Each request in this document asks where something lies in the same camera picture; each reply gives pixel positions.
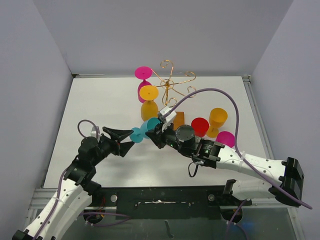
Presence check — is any teal wine glass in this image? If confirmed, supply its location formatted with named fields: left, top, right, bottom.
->
left=129, top=117, right=160, bottom=144

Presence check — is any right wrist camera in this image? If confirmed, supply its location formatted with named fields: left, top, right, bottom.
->
left=157, top=106, right=177, bottom=132

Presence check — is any yellow wine glass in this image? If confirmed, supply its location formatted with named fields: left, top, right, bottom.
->
left=206, top=108, right=228, bottom=138
left=139, top=85, right=159, bottom=121

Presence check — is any purple cable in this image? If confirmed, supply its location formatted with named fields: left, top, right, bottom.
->
left=32, top=119, right=132, bottom=240
left=169, top=87, right=313, bottom=240

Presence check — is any magenta wine glass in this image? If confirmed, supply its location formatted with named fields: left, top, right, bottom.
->
left=134, top=66, right=153, bottom=103
left=216, top=131, right=236, bottom=148

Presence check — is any wooden rack base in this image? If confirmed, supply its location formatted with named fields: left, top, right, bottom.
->
left=173, top=111, right=185, bottom=130

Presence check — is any red wine glass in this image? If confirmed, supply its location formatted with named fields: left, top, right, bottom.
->
left=191, top=117, right=210, bottom=138

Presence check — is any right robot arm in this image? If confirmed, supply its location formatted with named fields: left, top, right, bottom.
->
left=145, top=124, right=304, bottom=207

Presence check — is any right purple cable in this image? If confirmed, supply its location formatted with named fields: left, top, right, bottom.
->
left=169, top=87, right=313, bottom=240

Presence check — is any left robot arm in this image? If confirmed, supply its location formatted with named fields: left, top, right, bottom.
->
left=12, top=127, right=134, bottom=240

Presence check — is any gold wire wine glass rack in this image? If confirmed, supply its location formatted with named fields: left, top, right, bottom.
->
left=151, top=59, right=197, bottom=107

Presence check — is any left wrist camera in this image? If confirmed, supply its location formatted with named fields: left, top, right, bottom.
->
left=90, top=126, right=101, bottom=139

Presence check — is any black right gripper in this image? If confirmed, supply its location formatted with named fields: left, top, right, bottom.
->
left=146, top=119, right=193, bottom=157

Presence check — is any aluminium table edge rail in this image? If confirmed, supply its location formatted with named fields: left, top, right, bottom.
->
left=241, top=75, right=274, bottom=159

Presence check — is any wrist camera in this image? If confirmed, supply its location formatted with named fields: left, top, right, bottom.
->
left=157, top=106, right=177, bottom=132
left=90, top=126, right=101, bottom=139

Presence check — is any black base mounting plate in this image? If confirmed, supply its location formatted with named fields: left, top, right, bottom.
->
left=90, top=185, right=241, bottom=220

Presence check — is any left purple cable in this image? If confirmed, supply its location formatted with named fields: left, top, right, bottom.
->
left=32, top=119, right=132, bottom=240

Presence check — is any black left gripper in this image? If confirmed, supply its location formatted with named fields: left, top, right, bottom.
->
left=91, top=127, right=135, bottom=166

